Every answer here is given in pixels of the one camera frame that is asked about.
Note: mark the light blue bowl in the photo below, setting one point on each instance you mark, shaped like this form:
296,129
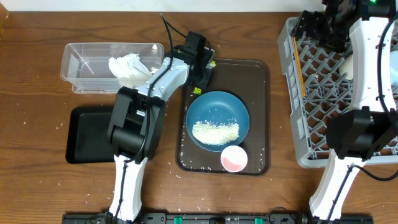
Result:
394,71

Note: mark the small pink dish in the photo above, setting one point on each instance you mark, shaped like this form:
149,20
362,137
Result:
234,159

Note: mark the clear plastic bin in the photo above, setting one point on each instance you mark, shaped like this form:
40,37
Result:
85,65

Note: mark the dark brown serving tray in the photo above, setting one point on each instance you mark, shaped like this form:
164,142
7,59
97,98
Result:
248,80

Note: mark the yellow green wrapper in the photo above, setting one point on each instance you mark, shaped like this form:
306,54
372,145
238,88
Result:
197,91

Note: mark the cream plastic cup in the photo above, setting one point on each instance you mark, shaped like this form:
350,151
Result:
346,68

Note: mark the black waste bin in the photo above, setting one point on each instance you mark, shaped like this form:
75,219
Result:
87,141

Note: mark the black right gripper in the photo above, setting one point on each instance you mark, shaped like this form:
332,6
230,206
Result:
306,23

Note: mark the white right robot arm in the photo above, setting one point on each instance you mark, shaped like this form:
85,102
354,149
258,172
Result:
371,122

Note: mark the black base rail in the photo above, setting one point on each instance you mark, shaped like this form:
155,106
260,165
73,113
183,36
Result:
278,217

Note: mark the dark blue plate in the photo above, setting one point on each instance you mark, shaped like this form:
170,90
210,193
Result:
218,107

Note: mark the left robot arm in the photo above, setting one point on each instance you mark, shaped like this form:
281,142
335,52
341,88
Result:
137,119

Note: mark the white napkin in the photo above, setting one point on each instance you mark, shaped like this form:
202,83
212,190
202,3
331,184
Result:
129,70

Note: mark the pile of white rice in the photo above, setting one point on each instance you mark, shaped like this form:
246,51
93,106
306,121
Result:
213,134

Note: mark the grey dishwasher rack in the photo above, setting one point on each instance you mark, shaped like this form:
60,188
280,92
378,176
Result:
328,93

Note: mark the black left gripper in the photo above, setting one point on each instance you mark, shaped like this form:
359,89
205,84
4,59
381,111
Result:
202,78

